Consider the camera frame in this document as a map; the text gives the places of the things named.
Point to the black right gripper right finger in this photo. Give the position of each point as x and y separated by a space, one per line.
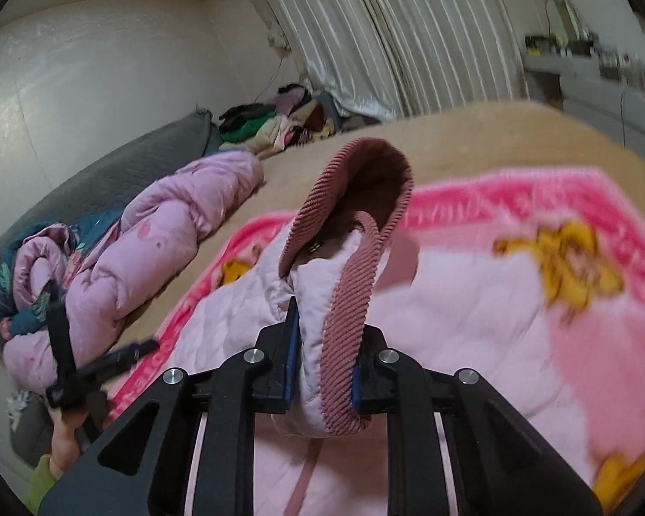
456 446

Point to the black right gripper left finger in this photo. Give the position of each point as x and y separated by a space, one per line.
188 440

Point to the pink quilted jacket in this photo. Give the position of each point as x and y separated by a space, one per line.
344 262

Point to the green sleeve forearm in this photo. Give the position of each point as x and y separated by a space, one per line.
43 479

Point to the pile of folded clothes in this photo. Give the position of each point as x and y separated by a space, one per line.
292 118

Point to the left hand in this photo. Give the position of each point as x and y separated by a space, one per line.
65 449

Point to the lilac floral duvet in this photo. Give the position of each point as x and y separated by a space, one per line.
111 263

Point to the tan bed cover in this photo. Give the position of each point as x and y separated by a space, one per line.
462 142

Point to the grey desk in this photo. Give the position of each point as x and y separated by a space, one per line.
613 108

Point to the clutter on desk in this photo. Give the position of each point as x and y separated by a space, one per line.
570 48

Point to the striped beige curtain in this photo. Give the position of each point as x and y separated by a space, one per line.
395 59

